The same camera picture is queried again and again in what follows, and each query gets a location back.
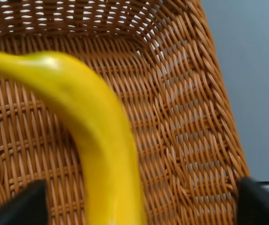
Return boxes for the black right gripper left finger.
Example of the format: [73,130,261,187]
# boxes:
[0,180,48,225]

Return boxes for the yellow banana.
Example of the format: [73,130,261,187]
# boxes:
[0,51,148,225]

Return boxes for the brown wicker basket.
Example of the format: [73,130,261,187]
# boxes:
[0,0,250,225]

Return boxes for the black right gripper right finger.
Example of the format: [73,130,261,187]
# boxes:
[236,177,269,225]

